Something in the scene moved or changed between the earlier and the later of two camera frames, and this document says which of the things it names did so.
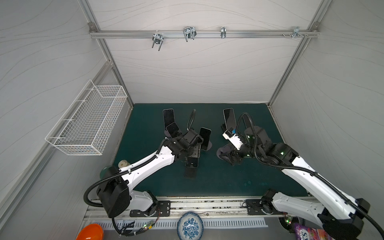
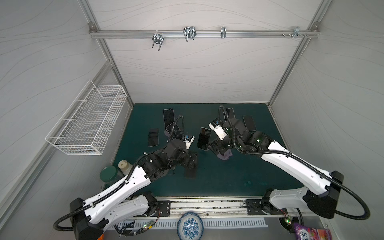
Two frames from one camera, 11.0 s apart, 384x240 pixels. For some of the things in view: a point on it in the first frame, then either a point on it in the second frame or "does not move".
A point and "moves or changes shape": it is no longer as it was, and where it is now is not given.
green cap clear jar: [106, 172] does not move
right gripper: [233, 153] → [222, 147]
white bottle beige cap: [123, 163] does not move
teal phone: [206, 134] does not move
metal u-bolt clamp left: [157, 38] does not move
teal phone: [192, 161] moves or changes shape
